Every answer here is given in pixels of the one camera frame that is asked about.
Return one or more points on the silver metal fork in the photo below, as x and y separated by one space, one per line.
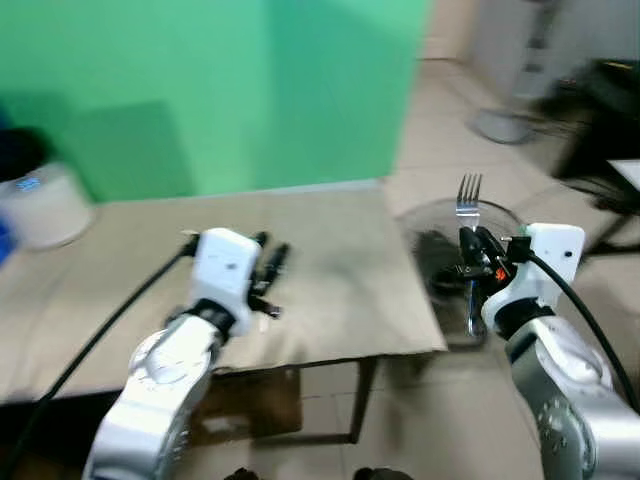
468 205

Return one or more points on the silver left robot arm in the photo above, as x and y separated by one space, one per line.
160 390

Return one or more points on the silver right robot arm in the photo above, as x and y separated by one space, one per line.
570 390

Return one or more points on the brown cardboard box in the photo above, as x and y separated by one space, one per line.
250 405

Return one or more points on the grey standing fan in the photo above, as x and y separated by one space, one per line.
503 125

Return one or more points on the black metal table leg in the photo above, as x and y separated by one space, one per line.
360 400

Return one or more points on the white side table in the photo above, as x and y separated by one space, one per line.
628 172

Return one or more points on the green screen backdrop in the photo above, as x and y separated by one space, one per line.
220 90

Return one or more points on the black chair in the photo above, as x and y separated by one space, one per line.
605 115

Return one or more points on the black left robot foot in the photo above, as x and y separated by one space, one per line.
241 474

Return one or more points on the black robot foot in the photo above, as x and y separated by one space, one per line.
382 474
241 474

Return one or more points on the black right robot foot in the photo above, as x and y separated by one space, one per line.
382 474

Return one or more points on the white plastic bucket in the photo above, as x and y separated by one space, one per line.
45 205

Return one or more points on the dark blue bag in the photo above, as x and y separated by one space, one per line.
18 150

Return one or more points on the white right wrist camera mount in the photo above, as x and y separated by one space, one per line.
550 255

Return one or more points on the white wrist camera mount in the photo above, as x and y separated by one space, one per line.
222 265
550 255

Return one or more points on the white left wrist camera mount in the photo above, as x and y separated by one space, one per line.
222 265

